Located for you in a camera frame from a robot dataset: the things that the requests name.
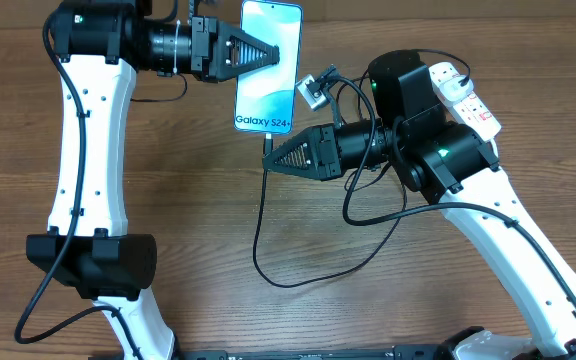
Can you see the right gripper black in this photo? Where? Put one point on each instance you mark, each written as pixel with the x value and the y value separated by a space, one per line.
pixel 324 147

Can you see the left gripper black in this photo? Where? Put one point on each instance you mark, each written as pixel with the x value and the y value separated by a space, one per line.
pixel 210 32

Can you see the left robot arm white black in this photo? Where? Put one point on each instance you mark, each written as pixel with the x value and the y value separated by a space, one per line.
pixel 98 49

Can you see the Galaxy S24+ smartphone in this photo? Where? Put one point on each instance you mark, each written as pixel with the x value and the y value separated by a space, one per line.
pixel 265 97

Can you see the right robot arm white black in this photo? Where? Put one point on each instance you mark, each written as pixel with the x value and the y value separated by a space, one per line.
pixel 426 124

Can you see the white power strip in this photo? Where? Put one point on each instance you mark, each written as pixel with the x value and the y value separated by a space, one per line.
pixel 470 111

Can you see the white charger plug adapter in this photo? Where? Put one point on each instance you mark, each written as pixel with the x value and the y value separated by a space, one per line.
pixel 456 89

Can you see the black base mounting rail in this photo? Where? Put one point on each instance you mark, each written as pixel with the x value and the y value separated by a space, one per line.
pixel 313 355

